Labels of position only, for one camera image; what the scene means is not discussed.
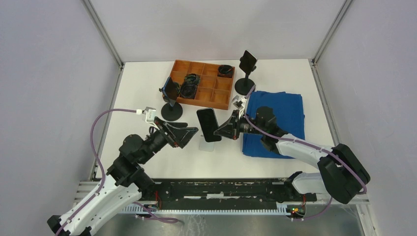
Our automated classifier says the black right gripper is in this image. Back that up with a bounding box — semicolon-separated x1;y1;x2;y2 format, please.
213;110;265;141

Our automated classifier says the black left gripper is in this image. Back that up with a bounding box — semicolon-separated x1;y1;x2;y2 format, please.
139;116;199;163

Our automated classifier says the black phone stand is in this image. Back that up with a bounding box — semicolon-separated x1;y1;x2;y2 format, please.
159;88;183;121
235;74;255;95

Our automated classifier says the black phone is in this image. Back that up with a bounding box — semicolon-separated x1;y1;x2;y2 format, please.
239;50;258;74
161;77;180;104
196;108;222;143

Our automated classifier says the silver metal phone stand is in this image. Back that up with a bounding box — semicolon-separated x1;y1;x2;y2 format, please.
198;135;215;152

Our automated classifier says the blue cloth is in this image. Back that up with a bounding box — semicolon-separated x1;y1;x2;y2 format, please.
242;91;305;159

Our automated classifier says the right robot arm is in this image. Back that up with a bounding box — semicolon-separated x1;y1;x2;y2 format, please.
214;106;370;204

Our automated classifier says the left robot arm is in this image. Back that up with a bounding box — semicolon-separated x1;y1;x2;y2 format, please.
47;117;199;236

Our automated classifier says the rolled tie front centre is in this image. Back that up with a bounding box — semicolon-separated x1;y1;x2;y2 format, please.
180;84;198;99

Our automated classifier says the rolled tie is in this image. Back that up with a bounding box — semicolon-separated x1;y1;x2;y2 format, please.
184;73;200;86
217;64;234;78
180;84;198;99

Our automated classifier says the wooden compartment tray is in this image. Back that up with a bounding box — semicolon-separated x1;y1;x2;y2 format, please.
170;59;235;110

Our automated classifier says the rolled tie centre top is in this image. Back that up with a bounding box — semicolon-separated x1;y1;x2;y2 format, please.
184;73;200;86

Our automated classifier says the rolled tie back right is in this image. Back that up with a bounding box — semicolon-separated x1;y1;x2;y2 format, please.
217;64;234;78

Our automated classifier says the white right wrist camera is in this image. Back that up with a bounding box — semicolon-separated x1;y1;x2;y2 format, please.
232;95;248;118

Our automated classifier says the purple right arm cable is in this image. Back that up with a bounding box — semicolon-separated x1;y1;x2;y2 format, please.
242;85;368;220

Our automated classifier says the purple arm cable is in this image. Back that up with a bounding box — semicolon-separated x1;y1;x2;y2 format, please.
242;85;368;220
55;109;139;236

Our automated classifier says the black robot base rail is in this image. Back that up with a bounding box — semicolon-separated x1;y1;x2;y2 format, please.
140;178;317;210

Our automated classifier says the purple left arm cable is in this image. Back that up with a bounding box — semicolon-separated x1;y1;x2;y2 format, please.
55;109;139;236

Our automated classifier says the white toothed cable duct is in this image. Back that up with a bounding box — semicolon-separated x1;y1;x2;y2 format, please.
120;202;294;216

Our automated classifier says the aluminium frame post left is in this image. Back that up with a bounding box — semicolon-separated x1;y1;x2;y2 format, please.
81;0;124;69

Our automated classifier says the aluminium frame post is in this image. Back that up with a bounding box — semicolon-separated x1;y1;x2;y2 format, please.
311;0;354;65
81;0;124;69

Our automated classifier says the aluminium frame post right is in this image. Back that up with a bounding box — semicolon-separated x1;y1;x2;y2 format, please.
311;0;354;65

